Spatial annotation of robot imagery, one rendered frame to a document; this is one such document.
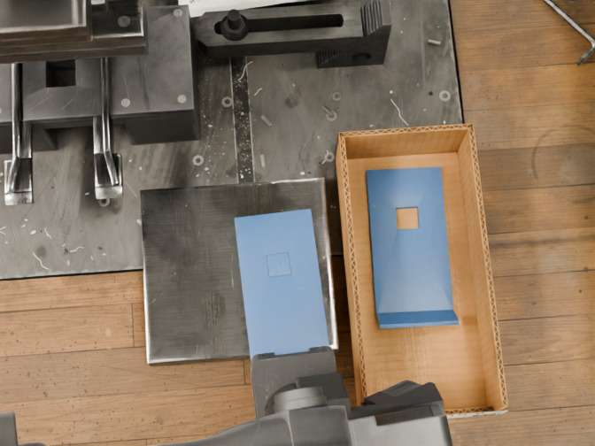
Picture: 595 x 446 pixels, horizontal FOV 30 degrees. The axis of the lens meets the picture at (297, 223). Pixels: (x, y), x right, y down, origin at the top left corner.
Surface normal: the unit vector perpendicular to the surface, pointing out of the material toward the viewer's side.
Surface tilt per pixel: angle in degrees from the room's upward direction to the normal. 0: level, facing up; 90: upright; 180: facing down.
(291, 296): 0
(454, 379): 0
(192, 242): 0
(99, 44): 90
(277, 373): 30
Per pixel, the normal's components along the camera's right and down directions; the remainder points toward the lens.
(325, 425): 0.62, -0.30
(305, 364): 0.08, 0.25
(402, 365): 0.01, -0.25
